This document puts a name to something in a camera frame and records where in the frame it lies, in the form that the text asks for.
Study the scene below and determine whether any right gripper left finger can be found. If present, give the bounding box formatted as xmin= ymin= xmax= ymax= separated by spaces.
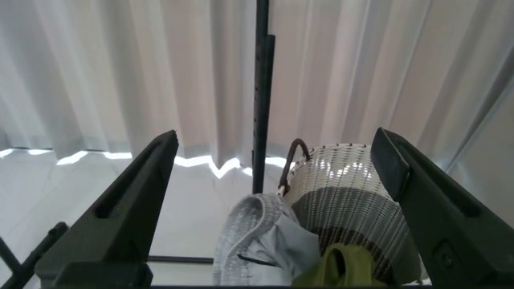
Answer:
xmin=34 ymin=129 xmax=180 ymax=287

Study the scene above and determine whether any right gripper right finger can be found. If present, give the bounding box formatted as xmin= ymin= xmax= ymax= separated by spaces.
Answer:
xmin=369 ymin=127 xmax=514 ymax=287

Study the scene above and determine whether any green printed shirt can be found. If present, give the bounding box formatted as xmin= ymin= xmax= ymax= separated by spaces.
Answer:
xmin=292 ymin=242 xmax=389 ymax=287

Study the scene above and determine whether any white laundry basket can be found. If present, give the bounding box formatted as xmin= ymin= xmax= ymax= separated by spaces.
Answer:
xmin=277 ymin=138 xmax=426 ymax=287

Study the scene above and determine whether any black clothes rack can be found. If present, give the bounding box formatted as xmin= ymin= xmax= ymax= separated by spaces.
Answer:
xmin=0 ymin=0 xmax=276 ymax=289

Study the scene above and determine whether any pale grey garment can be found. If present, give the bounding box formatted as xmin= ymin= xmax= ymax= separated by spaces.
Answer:
xmin=211 ymin=193 xmax=322 ymax=287

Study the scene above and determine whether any white curtain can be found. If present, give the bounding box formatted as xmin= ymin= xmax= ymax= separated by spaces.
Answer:
xmin=0 ymin=0 xmax=514 ymax=180

